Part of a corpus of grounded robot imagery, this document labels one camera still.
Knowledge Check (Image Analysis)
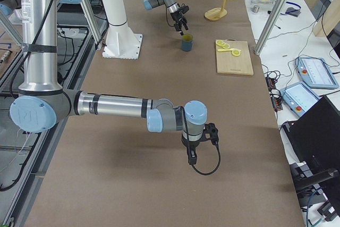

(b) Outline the lemon slice stack top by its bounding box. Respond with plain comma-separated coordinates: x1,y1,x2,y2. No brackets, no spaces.
216,40,226,47

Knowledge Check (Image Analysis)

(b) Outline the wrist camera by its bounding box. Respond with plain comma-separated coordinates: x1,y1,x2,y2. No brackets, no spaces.
180,4,189,14
204,123,219,147

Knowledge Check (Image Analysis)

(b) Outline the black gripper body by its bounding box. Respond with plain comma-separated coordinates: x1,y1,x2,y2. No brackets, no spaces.
169,3,186,25
181,136,204,165

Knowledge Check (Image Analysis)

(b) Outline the wooden cup rack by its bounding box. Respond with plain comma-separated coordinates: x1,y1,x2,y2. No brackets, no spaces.
204,0,233,21

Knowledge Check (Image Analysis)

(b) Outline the aluminium frame post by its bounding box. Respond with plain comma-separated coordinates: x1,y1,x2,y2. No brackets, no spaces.
254,0,287,56

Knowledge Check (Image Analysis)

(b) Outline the small metal cup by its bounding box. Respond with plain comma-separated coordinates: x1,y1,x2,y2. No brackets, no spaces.
251,5,260,13

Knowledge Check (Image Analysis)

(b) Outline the black monitor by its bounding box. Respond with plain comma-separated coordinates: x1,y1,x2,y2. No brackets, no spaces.
278,94,340,212

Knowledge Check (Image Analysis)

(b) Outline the lower teach pendant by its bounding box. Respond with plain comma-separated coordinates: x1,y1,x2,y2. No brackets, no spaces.
280,81,320,117

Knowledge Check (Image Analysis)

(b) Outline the yellow plastic knife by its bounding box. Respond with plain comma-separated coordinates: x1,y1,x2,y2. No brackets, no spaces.
217,48,234,52

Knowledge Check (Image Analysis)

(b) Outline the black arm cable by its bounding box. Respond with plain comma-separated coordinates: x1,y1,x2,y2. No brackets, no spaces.
181,106,222,176

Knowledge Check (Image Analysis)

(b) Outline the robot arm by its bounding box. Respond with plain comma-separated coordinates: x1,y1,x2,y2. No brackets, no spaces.
143,0,189,36
10,0,208,165

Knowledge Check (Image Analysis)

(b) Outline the bamboo cutting board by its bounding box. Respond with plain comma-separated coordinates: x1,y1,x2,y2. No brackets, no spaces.
215,39,254,75

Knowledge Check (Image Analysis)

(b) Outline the upper teach pendant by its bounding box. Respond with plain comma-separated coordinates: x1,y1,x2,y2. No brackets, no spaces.
295,57,339,89

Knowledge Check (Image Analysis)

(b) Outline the lemon slice front left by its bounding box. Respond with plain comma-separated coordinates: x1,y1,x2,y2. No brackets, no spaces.
232,49,241,56

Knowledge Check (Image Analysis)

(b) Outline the dark teal cup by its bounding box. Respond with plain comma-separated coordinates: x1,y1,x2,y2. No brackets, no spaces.
181,34,193,52

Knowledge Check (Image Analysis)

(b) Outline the teach pendant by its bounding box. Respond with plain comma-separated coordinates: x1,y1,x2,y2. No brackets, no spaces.
295,57,339,89
280,81,320,117

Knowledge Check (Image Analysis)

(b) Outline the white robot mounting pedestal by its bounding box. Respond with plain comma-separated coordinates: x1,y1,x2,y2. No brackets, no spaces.
102,0,142,60

